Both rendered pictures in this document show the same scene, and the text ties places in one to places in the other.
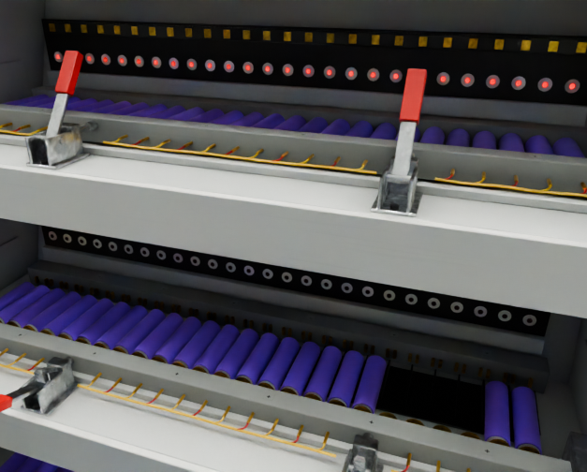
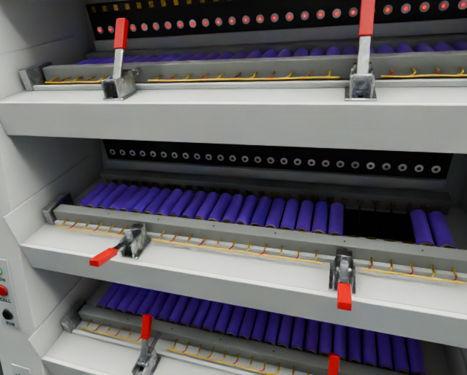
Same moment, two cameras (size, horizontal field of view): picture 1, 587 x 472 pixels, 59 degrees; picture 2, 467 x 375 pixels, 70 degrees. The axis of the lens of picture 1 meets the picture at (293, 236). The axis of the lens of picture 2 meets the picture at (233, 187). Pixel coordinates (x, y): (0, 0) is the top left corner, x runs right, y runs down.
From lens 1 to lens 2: 6 cm
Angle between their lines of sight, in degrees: 7
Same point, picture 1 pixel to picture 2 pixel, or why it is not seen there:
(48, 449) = (140, 279)
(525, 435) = (444, 239)
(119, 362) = (175, 223)
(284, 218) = (284, 113)
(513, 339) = (425, 183)
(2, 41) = (62, 23)
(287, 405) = (288, 236)
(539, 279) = (465, 132)
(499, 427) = (426, 236)
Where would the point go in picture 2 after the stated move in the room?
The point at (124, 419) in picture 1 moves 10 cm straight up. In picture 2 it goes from (185, 256) to (182, 181)
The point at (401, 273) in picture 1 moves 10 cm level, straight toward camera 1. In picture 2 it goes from (367, 140) to (390, 160)
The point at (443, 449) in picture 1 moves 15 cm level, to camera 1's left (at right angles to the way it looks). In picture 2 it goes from (394, 252) to (258, 252)
